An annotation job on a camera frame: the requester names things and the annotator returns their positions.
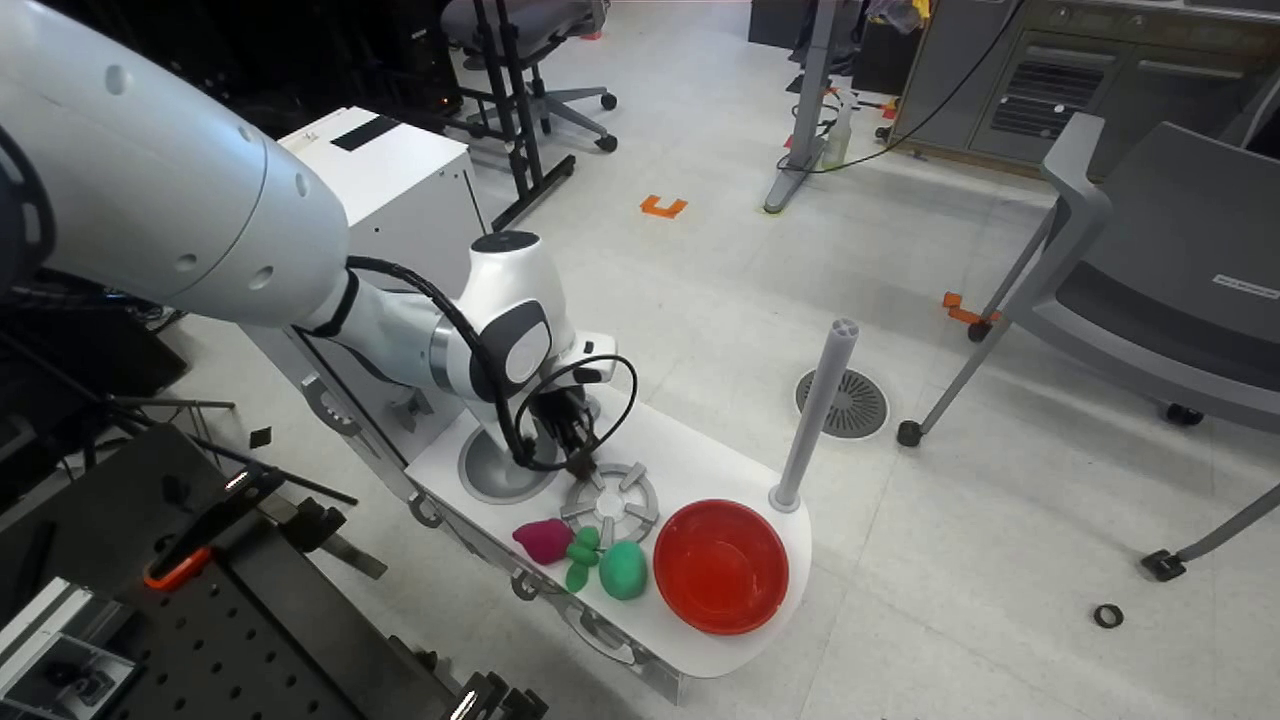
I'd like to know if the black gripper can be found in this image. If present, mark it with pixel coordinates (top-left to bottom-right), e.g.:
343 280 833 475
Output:
523 377 604 490

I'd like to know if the gray toy burner grate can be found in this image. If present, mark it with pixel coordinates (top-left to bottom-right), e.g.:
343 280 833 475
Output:
557 459 669 549

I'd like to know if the small green toy vegetable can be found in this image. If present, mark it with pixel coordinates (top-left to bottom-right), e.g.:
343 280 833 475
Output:
562 526 607 596

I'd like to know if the gray toy sink basin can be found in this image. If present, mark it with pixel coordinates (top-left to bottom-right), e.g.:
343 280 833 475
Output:
453 419 564 508

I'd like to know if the round green toy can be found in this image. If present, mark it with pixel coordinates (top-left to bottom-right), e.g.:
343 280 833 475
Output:
595 538 654 604

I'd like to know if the white toy kitchen counter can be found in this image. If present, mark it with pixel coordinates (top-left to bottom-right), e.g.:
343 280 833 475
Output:
395 395 820 700

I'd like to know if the red plastic bowl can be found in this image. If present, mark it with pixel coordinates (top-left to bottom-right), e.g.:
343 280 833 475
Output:
649 497 795 641

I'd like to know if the gray upright pole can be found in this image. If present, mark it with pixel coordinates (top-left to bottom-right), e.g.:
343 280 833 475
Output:
766 318 860 520

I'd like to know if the round dark floor drain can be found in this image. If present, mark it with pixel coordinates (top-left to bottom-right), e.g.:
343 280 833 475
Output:
793 363 893 445

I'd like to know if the white cabinet box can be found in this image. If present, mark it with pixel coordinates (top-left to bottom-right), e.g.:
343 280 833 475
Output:
271 106 492 431

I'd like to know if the black metal floor stand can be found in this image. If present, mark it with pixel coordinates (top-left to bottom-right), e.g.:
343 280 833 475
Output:
449 0 583 240

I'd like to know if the black equipment table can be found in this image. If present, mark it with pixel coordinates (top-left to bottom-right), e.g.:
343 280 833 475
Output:
0 419 552 720

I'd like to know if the black swivel office chair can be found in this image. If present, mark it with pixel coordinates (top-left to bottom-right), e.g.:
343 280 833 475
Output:
436 0 625 160

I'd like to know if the gray chair with wheels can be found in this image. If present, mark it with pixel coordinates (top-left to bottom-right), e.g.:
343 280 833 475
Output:
893 107 1280 586

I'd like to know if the gray metal cabinet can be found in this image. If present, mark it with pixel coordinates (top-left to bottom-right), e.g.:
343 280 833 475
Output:
888 0 1280 180

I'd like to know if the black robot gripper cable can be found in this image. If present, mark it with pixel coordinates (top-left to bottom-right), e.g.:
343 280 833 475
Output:
503 347 643 481

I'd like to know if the orange handled clamp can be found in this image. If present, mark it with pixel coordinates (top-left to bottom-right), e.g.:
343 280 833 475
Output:
140 538 226 600

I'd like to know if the black power cable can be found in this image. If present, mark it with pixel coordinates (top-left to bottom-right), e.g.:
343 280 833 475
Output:
816 0 1031 177

